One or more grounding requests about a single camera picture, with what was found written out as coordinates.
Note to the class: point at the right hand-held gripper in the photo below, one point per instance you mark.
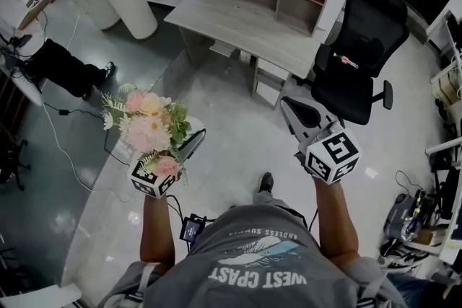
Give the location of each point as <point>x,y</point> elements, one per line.
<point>334,157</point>

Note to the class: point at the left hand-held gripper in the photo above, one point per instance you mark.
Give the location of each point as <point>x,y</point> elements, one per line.
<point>153,181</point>

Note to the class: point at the pink flowers bouquet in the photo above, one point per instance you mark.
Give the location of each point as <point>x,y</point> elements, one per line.
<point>148,126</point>

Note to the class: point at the person's left forearm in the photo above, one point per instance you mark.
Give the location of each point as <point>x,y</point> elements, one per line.
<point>157,227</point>

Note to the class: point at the person's right forearm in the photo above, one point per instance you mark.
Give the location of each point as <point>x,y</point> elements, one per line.
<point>335,223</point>

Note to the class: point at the red and white pen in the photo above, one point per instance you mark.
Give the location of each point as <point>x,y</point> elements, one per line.
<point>346,60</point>

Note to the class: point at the person's black shoe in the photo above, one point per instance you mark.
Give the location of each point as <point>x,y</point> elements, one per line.
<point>266,182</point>

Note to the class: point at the black mesh office chair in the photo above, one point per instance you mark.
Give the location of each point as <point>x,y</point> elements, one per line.
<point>357,47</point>

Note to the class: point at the black belt-worn device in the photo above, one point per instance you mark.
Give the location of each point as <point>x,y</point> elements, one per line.
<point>193,229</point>

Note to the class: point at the person's grey trouser leg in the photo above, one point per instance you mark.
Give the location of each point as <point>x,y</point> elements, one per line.
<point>269,199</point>

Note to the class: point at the grey wooden table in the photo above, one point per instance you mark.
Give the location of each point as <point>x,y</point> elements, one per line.
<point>216,16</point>

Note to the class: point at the person's grey printed shirt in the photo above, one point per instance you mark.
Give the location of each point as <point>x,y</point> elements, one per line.
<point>260,263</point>

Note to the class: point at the grey bag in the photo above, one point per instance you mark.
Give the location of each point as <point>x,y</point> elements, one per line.
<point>402,214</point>

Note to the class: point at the white side desk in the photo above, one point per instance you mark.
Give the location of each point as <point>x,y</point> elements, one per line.
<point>451,191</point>

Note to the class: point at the white and black sneakers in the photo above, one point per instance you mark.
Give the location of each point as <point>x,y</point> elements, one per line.
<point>400,258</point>

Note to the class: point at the black chair base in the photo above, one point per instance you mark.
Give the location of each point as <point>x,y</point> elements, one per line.
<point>11,162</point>

